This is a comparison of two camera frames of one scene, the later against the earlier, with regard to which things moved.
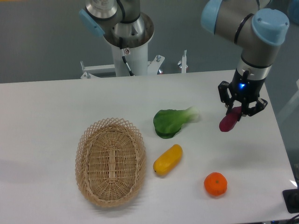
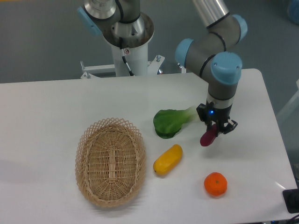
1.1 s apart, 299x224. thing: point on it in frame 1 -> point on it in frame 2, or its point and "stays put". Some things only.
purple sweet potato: [229, 122] -> [207, 138]
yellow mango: [167, 162] stays put
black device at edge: [291, 198] stays put
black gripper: [244, 88] -> [217, 115]
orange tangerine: [215, 184] stays put
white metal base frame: [153, 66] stays put
